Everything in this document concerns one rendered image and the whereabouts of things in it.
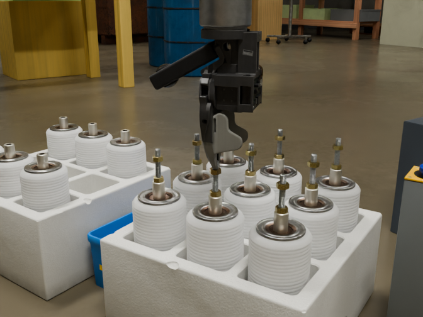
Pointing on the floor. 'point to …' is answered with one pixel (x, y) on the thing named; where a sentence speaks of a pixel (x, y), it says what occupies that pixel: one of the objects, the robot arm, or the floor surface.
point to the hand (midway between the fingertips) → (211, 158)
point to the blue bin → (94, 236)
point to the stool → (289, 30)
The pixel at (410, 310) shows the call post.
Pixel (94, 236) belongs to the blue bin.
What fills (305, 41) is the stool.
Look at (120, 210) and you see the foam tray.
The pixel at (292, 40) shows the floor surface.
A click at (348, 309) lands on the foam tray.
